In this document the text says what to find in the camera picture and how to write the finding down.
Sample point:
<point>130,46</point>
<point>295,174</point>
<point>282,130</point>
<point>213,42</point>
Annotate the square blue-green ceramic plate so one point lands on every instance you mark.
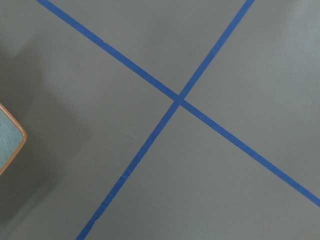
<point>12,138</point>

